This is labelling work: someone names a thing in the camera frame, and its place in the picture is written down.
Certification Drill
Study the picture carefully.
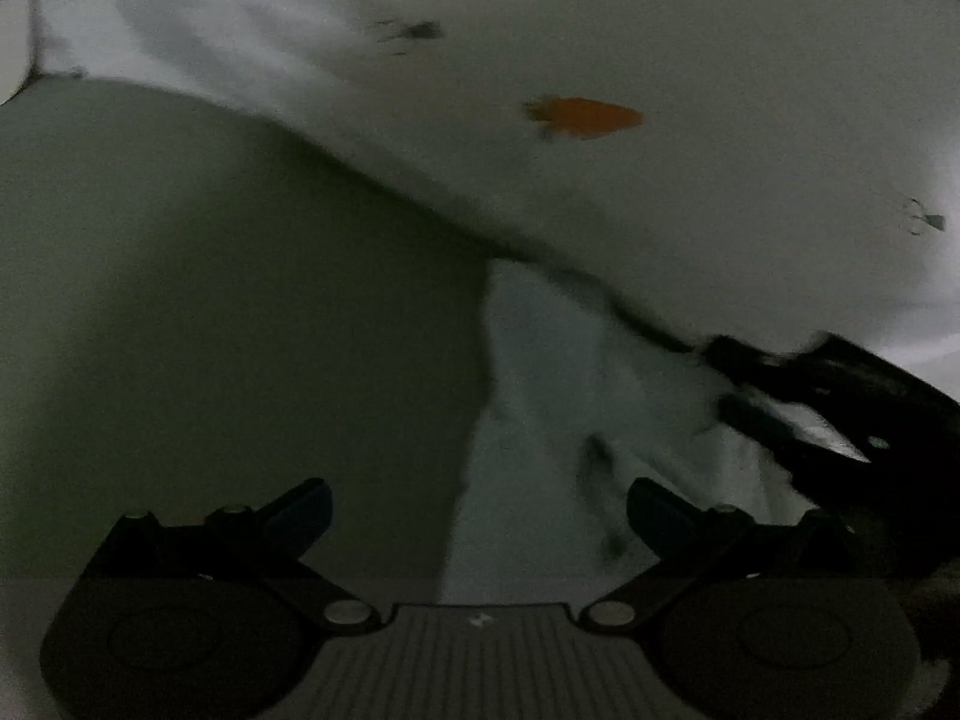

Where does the white carrot print bedsheet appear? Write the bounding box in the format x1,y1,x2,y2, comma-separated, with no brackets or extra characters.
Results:
39,0,958,364

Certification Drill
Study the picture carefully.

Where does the light blue garment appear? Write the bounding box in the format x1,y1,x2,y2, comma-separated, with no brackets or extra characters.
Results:
437,257,872,605

